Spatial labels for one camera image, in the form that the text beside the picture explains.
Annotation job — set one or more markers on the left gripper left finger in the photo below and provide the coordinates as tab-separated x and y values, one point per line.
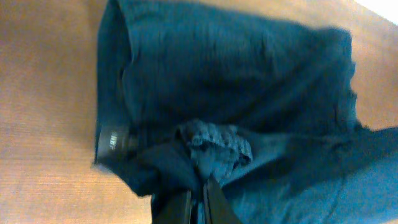
173	208

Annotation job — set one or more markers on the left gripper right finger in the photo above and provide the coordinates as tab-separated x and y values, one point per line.
216	207

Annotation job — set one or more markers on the navy blue shorts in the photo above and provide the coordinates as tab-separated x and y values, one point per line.
187	91

